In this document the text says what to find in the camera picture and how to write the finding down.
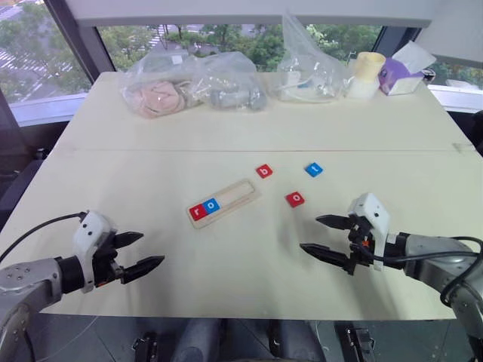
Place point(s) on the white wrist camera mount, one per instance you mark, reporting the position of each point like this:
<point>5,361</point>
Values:
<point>371,216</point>
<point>89,234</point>

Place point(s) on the clear bag with pink cloth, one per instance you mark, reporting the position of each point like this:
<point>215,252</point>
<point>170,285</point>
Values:
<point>158,90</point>

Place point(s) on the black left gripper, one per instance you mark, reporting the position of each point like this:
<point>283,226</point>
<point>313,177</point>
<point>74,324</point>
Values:
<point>107,260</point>

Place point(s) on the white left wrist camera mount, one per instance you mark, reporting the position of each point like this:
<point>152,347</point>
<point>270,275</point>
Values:
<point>89,234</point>

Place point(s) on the red letter r block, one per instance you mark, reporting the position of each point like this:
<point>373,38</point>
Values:
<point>197,212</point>

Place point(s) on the dark rounded robot leg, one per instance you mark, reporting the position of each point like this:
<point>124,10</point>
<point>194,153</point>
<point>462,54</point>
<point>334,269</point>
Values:
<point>298,341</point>
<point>196,341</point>

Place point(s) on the blue letter o block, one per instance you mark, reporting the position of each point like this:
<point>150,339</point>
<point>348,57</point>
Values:
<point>211,205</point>

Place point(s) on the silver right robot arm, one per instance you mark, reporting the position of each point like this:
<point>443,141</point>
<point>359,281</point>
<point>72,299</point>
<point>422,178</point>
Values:
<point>441,260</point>

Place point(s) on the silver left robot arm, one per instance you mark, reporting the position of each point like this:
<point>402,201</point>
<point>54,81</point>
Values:
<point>26,283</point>

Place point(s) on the clear bag with white items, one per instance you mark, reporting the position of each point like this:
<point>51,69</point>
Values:
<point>305,71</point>

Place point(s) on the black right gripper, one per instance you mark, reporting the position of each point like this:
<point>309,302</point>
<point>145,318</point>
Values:
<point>358,241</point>

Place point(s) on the wooden letter tray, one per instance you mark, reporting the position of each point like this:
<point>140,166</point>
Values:
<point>224,203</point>

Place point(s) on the clear bag with grey parts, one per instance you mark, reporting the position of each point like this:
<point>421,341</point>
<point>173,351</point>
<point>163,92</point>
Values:
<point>230,84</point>

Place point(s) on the purple tissue box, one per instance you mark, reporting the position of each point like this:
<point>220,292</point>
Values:
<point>405,73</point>

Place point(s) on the blue letter tile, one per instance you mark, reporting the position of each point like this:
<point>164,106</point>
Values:
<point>314,169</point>

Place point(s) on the red letter tile o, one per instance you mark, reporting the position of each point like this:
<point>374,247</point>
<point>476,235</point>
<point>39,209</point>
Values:
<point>294,198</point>

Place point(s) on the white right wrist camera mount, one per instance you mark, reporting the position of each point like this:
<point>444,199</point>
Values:
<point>371,216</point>

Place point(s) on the red letter tile b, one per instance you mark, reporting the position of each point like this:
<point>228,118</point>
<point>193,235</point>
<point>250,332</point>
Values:
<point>264,171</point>

